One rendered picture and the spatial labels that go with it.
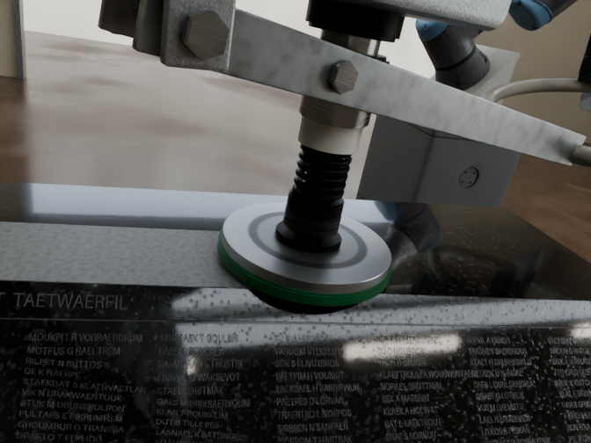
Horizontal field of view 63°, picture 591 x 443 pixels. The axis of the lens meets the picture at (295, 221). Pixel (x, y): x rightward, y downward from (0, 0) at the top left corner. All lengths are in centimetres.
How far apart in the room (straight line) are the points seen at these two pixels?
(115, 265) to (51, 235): 10
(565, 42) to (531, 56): 54
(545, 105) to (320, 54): 734
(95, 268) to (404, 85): 38
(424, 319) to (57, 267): 42
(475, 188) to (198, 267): 139
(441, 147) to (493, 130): 101
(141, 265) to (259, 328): 15
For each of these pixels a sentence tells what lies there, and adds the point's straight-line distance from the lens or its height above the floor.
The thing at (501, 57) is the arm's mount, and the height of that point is 106.
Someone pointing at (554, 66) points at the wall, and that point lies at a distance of 764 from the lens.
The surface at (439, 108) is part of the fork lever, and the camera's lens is 57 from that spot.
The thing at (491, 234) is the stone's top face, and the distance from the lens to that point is 88.
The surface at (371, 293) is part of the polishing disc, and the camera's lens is 55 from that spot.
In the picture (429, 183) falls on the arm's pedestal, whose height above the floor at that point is 63.
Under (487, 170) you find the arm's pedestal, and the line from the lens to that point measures 183.
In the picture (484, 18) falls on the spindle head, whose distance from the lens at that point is 51.
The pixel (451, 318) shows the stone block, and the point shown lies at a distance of 63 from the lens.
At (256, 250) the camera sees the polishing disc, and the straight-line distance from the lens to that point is 55.
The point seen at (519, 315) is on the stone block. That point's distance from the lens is 69.
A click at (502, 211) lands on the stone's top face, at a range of 102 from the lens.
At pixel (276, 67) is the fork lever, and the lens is 42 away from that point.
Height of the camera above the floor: 109
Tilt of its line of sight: 24 degrees down
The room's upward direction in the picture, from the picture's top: 11 degrees clockwise
